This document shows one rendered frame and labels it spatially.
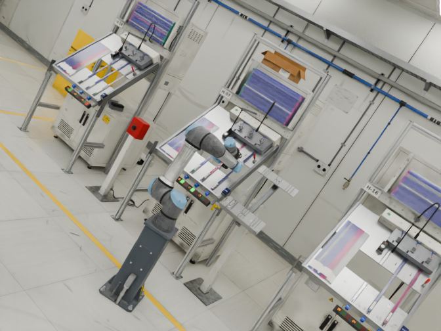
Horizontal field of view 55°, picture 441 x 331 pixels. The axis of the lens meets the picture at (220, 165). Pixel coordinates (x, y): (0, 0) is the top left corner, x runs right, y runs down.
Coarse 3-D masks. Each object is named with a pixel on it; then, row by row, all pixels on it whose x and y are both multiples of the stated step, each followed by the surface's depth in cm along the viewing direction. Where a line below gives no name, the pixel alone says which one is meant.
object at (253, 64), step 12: (276, 48) 354; (252, 60) 355; (300, 60) 344; (324, 72) 334; (240, 84) 366; (228, 96) 368; (312, 96) 336; (300, 108) 335; (276, 120) 345; (156, 144) 349; (204, 240) 337; (180, 276) 334
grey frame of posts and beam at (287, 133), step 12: (252, 36) 364; (240, 60) 368; (228, 84) 373; (324, 84) 334; (252, 108) 358; (264, 120) 352; (300, 120) 342; (288, 132) 343; (276, 156) 350; (144, 168) 349; (264, 180) 356; (132, 192) 355; (252, 192) 358; (120, 204) 359; (120, 216) 362; (216, 216) 319; (204, 228) 322; (228, 228) 367; (192, 252) 325; (216, 252) 372; (180, 264) 329
